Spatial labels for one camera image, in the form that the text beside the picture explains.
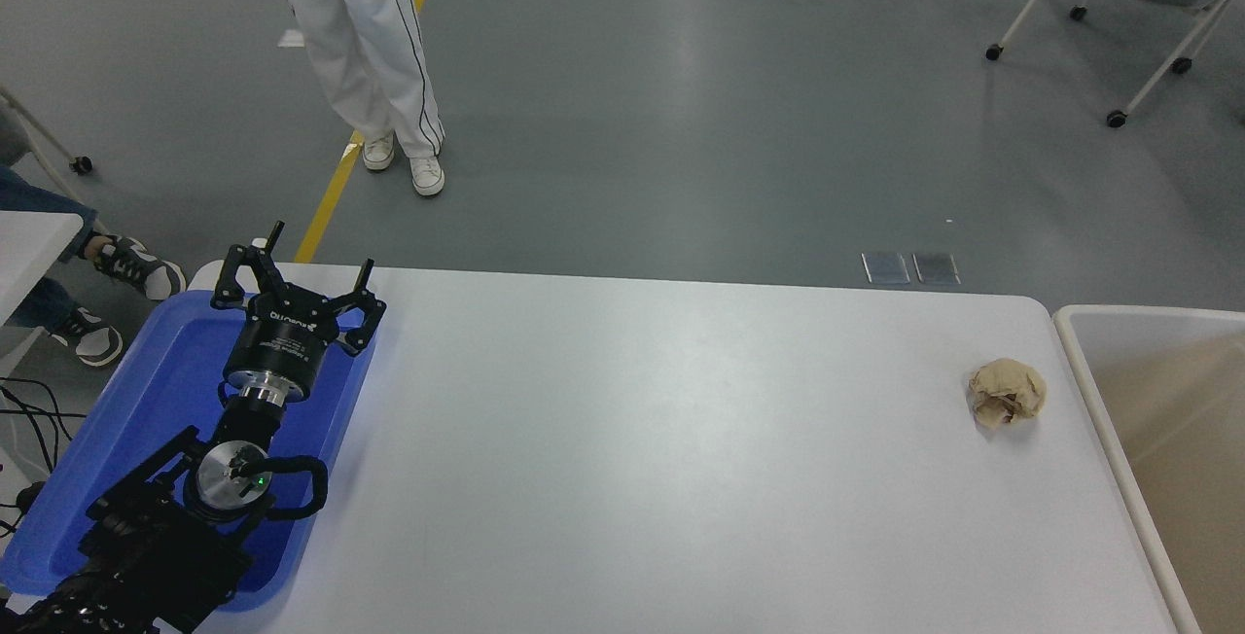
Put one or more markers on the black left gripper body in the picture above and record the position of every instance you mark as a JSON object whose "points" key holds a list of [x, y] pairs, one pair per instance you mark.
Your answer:
{"points": [[277, 342]]}

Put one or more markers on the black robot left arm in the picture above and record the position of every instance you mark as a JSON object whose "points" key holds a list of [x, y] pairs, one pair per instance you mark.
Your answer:
{"points": [[146, 556]]}

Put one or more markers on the metal floor plate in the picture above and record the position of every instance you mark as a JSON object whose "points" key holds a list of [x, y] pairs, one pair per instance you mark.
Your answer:
{"points": [[886, 267], [937, 267]]}

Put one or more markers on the seated person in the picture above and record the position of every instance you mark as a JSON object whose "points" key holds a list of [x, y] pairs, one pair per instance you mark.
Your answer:
{"points": [[136, 266]]}

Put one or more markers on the blue plastic tray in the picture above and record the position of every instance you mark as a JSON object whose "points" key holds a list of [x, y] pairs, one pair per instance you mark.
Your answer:
{"points": [[165, 391]]}

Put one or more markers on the small white side table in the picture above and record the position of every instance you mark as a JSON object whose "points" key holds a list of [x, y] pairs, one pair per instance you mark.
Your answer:
{"points": [[29, 245]]}

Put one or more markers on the white paper scrap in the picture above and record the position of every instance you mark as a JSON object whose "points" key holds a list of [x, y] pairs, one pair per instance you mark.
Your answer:
{"points": [[292, 39]]}

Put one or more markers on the standing person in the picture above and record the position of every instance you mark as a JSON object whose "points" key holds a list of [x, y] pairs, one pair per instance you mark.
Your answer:
{"points": [[360, 31]]}

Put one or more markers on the crumpled tan paper ball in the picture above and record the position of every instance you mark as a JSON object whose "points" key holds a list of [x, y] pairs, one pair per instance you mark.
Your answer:
{"points": [[1008, 393]]}

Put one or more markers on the large pale bin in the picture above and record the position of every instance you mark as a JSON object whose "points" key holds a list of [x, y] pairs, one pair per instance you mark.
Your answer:
{"points": [[1187, 478]]}

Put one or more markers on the grey wheeled frame leg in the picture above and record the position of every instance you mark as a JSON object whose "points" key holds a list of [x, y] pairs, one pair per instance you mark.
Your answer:
{"points": [[80, 164]]}

